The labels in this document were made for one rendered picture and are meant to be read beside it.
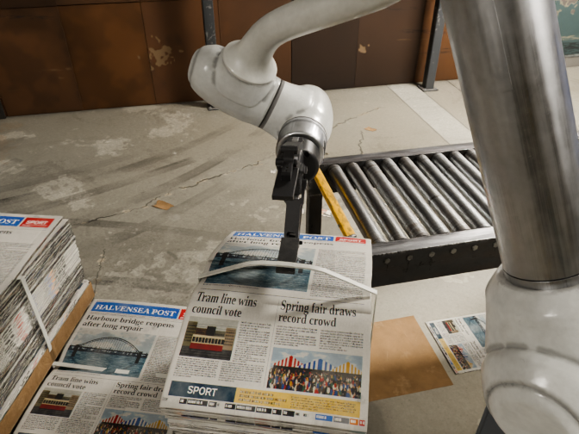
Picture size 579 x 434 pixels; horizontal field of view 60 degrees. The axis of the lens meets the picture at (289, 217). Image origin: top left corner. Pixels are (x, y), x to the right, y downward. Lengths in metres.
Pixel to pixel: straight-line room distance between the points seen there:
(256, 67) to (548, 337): 0.61
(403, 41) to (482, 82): 4.18
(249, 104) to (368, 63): 3.75
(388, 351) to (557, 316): 1.63
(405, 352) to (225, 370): 1.52
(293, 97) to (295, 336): 0.44
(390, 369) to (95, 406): 1.34
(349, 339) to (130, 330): 0.57
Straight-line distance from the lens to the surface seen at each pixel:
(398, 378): 2.12
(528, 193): 0.57
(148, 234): 2.85
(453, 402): 2.11
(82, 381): 1.11
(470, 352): 2.27
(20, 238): 1.10
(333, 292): 0.81
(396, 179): 1.72
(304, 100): 0.96
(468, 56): 0.55
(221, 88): 0.93
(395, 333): 2.27
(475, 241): 1.49
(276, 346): 0.75
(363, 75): 4.68
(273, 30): 0.87
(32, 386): 1.10
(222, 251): 0.91
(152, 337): 1.14
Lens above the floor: 1.66
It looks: 35 degrees down
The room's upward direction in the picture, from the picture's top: straight up
